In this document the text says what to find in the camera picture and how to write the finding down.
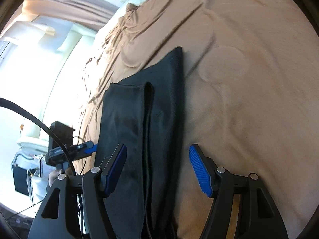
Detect white upholstered panel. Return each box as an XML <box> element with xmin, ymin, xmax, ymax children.
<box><xmin>37</xmin><ymin>28</ymin><xmax>97</xmax><ymax>155</ymax></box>

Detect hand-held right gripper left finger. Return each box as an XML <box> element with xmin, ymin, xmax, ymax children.
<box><xmin>28</xmin><ymin>143</ymin><xmax>128</xmax><ymax>239</ymax></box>

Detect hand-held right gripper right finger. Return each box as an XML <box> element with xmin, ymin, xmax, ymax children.
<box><xmin>189</xmin><ymin>143</ymin><xmax>289</xmax><ymax>239</ymax></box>

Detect person's left hand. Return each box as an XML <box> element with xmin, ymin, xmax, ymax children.
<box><xmin>48</xmin><ymin>169</ymin><xmax>68</xmax><ymax>188</ymax></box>

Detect black storage box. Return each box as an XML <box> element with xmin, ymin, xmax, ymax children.
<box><xmin>12</xmin><ymin>161</ymin><xmax>35</xmax><ymax>195</ymax></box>

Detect black mesh shorts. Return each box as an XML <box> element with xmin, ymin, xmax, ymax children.
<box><xmin>96</xmin><ymin>46</ymin><xmax>187</xmax><ymax>239</ymax></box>

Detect beige window curtain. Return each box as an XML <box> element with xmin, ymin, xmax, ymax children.
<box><xmin>22</xmin><ymin>0</ymin><xmax>122</xmax><ymax>31</ymax></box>

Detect brown fleece blanket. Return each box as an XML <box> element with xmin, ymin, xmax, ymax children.
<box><xmin>72</xmin><ymin>0</ymin><xmax>317</xmax><ymax>239</ymax></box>

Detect thick black cable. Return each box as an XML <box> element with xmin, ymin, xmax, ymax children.
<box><xmin>0</xmin><ymin>98</ymin><xmax>78</xmax><ymax>180</ymax></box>

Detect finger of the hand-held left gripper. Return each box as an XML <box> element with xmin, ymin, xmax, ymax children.
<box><xmin>75</xmin><ymin>141</ymin><xmax>99</xmax><ymax>159</ymax></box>

